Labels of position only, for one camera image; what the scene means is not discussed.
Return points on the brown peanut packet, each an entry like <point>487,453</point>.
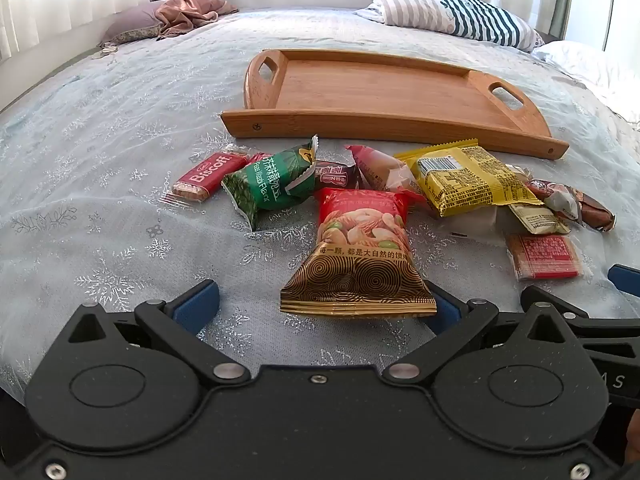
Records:
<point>597,212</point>

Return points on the dark red wafer packet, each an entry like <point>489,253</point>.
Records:
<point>336,176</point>

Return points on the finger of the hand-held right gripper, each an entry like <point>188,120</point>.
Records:
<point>550,302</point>
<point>625,278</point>

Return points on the red square packet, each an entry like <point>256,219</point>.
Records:
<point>542,255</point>

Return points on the red gold nut packet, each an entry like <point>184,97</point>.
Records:
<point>355,255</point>

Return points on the gold snack packet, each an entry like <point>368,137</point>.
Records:
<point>537,220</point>

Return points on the light blue snowflake bedspread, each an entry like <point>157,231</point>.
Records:
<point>100,160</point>

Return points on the red white snack packet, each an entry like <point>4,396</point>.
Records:
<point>375,167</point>

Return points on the mauve pillow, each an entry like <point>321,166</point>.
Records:
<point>132,22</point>

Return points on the green pea snack packet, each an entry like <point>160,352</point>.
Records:
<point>265,185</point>

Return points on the red biscuit packet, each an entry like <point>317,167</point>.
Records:
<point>210,175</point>

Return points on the dark red silver packet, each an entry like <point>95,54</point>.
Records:
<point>550,195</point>

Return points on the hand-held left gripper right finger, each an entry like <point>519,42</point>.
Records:
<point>448,312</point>

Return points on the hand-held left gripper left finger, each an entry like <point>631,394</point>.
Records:
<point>197,305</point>

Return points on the striped pillow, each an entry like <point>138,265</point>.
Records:
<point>450,12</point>

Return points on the white pillow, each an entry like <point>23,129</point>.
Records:
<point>585,65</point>

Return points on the wooden tray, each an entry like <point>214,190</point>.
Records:
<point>380,90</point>

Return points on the small white object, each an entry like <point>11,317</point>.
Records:
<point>107,51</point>

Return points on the pink cloth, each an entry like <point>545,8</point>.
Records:
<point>187,12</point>

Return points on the yellow snack packet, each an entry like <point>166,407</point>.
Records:
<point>465,180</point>

